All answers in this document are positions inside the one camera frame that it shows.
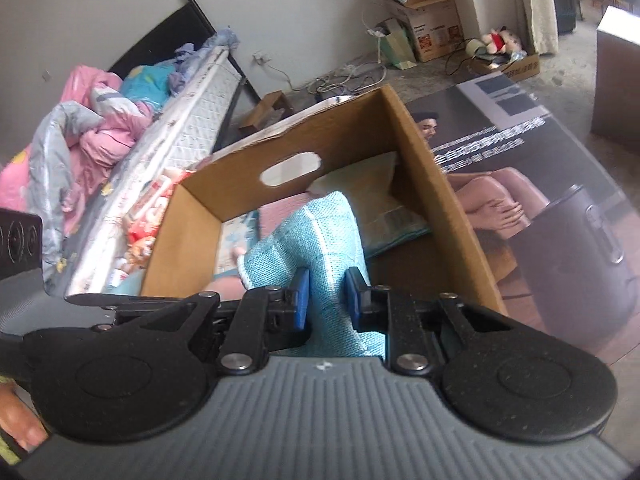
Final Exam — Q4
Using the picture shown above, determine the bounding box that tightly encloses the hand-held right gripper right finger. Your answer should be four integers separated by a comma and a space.
346, 266, 512, 376

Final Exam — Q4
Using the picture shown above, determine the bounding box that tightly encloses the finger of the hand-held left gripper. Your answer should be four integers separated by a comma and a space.
65, 291, 202, 312

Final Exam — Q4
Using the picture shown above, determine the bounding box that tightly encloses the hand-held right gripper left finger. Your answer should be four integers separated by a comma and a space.
92, 267, 312, 376

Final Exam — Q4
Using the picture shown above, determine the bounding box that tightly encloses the teal knitted cloth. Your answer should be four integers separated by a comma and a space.
235, 191, 389, 359

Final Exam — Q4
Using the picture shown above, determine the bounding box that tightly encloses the pink foam-textured soft pack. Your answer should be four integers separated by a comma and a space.
200, 191, 326, 306

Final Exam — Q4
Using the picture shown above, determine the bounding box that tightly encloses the person's left hand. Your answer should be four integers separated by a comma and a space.
0, 375, 52, 453

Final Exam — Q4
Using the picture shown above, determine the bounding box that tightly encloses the white and blue packet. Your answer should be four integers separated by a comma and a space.
212, 210, 262, 279

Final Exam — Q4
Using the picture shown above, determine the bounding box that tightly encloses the red and white packet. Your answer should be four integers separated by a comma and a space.
112, 167, 194, 287

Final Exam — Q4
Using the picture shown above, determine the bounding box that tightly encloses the clear plastic bagged cloth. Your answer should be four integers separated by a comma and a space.
305, 152, 434, 262

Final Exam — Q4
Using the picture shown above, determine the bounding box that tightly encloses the pink and grey quilt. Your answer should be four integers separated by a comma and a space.
0, 67, 157, 283

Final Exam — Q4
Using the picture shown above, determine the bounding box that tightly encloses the white quilted mattress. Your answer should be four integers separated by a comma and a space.
65, 45, 242, 297

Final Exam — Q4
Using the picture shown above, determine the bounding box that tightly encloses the small open cardboard box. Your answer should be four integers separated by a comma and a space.
237, 90, 297, 134

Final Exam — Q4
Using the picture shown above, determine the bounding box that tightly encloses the blue cartoon print pillow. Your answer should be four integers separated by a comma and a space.
122, 65, 176, 109

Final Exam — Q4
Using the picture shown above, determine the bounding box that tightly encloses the large printed floor poster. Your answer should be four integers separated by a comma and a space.
405, 70, 640, 367

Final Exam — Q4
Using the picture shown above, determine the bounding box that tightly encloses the black headboard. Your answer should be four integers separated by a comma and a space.
107, 0, 219, 79

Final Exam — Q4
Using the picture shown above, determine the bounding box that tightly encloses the light purple cloth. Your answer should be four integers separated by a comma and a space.
169, 27, 239, 94

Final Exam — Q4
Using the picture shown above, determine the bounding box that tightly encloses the green paper bag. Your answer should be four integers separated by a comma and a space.
376, 17, 419, 71

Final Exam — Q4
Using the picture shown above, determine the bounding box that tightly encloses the low cardboard tray box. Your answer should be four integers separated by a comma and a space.
470, 50, 542, 82

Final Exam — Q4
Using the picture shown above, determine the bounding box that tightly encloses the tall printed cardboard box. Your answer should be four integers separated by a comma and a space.
374, 0, 465, 64

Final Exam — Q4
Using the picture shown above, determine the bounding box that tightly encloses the red and white plush toy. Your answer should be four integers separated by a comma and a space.
480, 24, 522, 56

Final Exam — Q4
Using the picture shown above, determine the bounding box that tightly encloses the plain brown cardboard box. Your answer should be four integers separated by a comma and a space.
590, 5, 640, 137

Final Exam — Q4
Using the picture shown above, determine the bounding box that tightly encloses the cream curtain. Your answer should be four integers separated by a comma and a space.
514, 0, 560, 57

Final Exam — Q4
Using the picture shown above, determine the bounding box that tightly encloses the black metal bed frame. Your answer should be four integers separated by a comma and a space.
215, 55, 262, 152

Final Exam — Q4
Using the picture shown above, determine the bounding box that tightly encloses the tangle of cables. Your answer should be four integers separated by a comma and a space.
272, 57, 392, 102

